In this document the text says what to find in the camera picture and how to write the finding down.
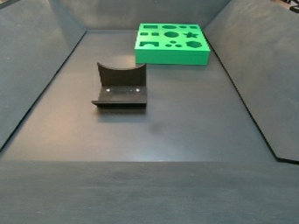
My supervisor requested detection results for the black curved holder stand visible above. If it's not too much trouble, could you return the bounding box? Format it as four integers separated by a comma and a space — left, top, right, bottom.
92, 63, 146, 107

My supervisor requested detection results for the green shape sorter block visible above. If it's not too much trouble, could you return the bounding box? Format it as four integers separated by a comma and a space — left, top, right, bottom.
134, 24, 210, 66

